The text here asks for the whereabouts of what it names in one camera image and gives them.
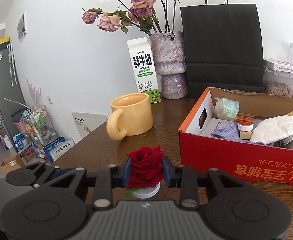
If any green packet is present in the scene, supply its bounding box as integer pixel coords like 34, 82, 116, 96
214, 97, 240, 120

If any folded clear umbrella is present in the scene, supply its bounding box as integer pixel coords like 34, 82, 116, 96
8, 44, 18, 85

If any clear seed container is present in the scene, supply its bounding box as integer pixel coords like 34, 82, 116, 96
264, 70, 293, 98

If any wall picture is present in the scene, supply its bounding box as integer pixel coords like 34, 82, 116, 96
17, 10, 27, 43

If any pink bin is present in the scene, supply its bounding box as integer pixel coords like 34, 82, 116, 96
14, 119, 30, 133

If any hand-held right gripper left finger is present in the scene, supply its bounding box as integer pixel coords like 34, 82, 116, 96
50, 156, 132, 210

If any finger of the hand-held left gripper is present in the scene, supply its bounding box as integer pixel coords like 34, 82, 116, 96
5, 162, 77, 190

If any small brown cardboard box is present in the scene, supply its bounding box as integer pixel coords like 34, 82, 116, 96
0, 154, 25, 175

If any blue pet food bag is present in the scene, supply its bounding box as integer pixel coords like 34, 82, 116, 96
43, 137, 75, 163

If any grey ribbed lid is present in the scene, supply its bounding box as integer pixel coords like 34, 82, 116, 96
281, 134, 293, 147

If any purple stone vase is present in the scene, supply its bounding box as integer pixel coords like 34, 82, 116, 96
149, 31, 188, 99

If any dried rose bouquet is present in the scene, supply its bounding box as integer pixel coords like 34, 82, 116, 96
81, 0, 187, 37

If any black paper bag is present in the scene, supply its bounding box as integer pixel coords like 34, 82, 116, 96
180, 0, 265, 100

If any flat white box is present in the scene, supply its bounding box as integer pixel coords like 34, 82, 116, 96
263, 58, 293, 75

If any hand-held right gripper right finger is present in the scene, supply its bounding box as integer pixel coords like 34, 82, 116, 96
162, 155, 247, 209

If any purple knit pouch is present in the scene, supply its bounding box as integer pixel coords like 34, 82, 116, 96
211, 122, 274, 145

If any small white-capped jar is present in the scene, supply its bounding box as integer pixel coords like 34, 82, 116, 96
238, 124, 252, 139

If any orange dried flower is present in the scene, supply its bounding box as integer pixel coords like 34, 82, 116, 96
236, 117, 255, 126

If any white cloth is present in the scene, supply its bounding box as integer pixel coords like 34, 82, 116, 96
250, 115, 293, 146

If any white board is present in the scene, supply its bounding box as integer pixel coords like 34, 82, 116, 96
71, 112, 108, 140

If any dark refrigerator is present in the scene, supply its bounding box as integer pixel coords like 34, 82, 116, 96
0, 52, 28, 135

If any wire storage rack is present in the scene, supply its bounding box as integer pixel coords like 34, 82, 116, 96
26, 105, 53, 153

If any white green milk carton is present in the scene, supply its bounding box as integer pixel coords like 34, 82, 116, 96
127, 37, 162, 104

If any red rose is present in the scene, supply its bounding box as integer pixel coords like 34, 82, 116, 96
125, 145, 165, 199

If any red cardboard box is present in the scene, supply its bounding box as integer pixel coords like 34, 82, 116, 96
178, 87, 293, 188

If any yellow mug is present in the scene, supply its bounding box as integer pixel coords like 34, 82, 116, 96
106, 93, 154, 140

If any blue printed box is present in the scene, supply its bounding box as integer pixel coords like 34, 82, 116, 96
13, 134, 28, 153

